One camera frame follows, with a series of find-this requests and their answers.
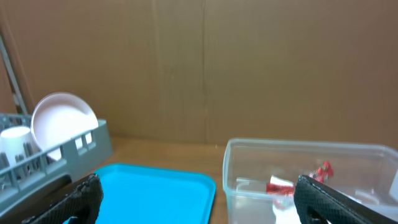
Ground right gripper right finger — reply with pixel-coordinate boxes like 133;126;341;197
294;177;397;224

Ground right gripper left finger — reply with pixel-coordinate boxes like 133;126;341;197
20;174;104;224

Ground white napkin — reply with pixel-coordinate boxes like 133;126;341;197
272;200;301;224

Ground red snack wrapper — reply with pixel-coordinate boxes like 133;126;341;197
266;161;334;197

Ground large white plate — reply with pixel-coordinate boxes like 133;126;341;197
30;92;99;151

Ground white cup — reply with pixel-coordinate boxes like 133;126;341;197
1;126;40;166

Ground teal plastic tray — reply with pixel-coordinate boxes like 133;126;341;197
96;164;216;224

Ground clear plastic bin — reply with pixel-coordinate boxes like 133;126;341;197
223;139;397;223

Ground grey plastic dish rack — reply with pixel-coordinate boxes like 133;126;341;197
1;119;113;218

